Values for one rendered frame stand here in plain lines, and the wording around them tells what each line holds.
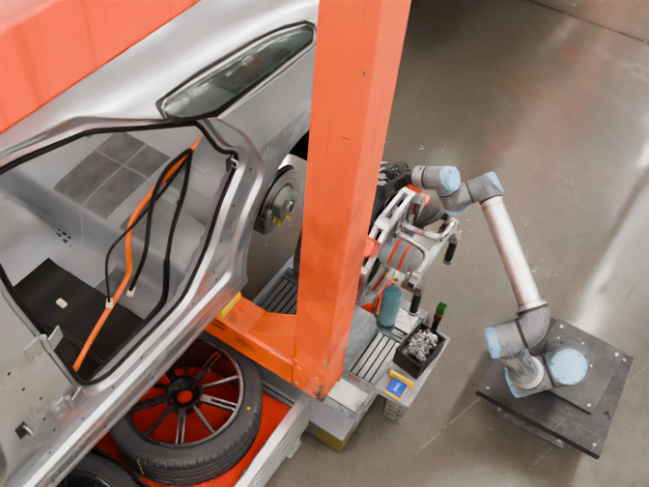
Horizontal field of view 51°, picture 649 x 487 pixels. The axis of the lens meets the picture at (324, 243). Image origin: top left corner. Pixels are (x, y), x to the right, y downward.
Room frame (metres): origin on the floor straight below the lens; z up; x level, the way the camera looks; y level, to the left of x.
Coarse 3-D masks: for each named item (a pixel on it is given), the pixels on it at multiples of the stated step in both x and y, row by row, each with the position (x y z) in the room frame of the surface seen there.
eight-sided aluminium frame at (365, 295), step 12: (408, 192) 2.02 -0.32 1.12; (396, 204) 1.97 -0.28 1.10; (408, 204) 1.97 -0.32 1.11; (420, 204) 2.13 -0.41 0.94; (384, 216) 1.87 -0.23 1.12; (396, 216) 1.88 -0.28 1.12; (408, 216) 2.15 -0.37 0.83; (384, 228) 1.82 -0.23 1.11; (384, 240) 1.81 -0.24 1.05; (372, 264) 1.74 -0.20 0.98; (384, 264) 2.03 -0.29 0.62; (360, 276) 1.70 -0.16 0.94; (384, 276) 1.96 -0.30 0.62; (360, 288) 1.69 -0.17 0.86; (372, 288) 1.91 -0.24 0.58; (360, 300) 1.69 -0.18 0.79; (372, 300) 1.82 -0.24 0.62
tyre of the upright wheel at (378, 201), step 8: (376, 192) 1.95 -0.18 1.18; (376, 200) 1.91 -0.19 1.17; (384, 200) 1.96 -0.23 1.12; (376, 208) 1.89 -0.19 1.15; (296, 248) 1.79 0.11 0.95; (296, 256) 1.78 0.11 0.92; (296, 264) 1.77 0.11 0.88; (296, 272) 1.77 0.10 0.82; (296, 280) 1.79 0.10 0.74; (368, 280) 1.96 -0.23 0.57
